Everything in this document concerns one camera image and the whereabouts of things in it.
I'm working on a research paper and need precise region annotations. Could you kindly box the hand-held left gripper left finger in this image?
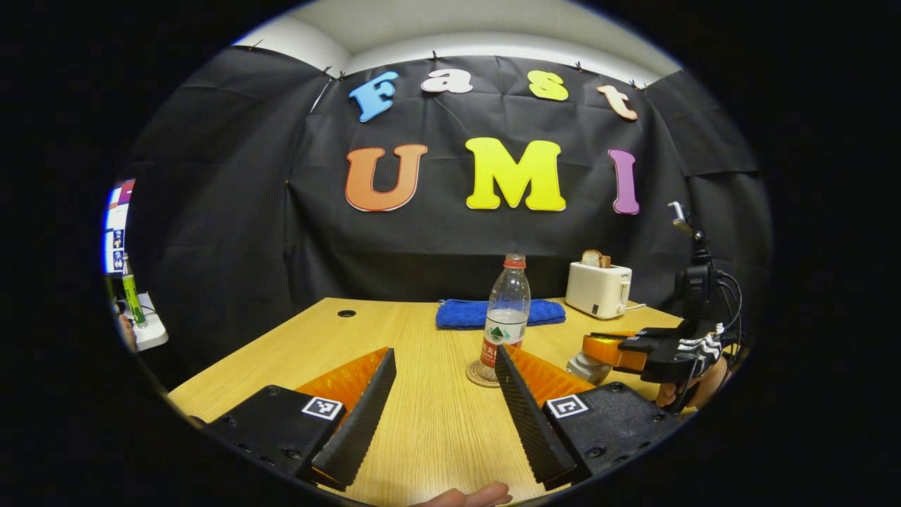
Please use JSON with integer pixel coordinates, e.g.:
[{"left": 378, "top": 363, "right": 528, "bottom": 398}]
[{"left": 203, "top": 346, "right": 398, "bottom": 492}]

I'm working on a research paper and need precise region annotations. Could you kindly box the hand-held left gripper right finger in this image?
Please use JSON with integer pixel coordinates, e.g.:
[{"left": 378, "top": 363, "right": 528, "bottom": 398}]
[{"left": 494, "top": 343, "right": 681, "bottom": 492}]

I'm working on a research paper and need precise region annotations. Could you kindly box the white ceramic teacup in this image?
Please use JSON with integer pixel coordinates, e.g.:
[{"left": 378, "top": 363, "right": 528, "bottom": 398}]
[{"left": 565, "top": 350, "right": 615, "bottom": 387}]

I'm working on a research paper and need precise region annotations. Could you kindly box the round wooden coaster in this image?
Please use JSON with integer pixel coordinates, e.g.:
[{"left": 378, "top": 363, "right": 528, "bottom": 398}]
[{"left": 466, "top": 359, "right": 505, "bottom": 389}]

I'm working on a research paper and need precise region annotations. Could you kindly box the clear plastic water bottle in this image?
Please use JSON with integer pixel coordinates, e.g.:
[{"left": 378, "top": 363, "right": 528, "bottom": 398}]
[{"left": 480, "top": 253, "right": 532, "bottom": 381}]

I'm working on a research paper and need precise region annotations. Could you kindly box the green bottle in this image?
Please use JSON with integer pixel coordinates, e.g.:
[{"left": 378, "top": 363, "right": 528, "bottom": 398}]
[{"left": 121, "top": 255, "right": 147, "bottom": 328}]

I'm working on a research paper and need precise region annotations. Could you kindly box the white toaster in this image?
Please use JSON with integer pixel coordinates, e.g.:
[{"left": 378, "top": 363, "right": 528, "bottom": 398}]
[{"left": 565, "top": 262, "right": 633, "bottom": 320}]

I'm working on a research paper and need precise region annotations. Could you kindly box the blue folded towel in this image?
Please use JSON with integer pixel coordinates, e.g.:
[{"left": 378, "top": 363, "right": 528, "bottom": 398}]
[{"left": 435, "top": 299, "right": 566, "bottom": 330}]

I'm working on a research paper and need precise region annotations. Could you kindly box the white side table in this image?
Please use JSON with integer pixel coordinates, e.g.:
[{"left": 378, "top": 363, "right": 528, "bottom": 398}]
[{"left": 130, "top": 292, "right": 170, "bottom": 351}]

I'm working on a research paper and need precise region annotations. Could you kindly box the computer monitor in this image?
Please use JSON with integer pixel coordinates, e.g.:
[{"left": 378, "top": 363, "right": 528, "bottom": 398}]
[{"left": 104, "top": 178, "right": 136, "bottom": 275}]

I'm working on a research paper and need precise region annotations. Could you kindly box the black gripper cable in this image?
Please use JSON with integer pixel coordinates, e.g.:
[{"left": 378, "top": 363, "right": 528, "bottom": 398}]
[{"left": 710, "top": 271, "right": 745, "bottom": 367}]

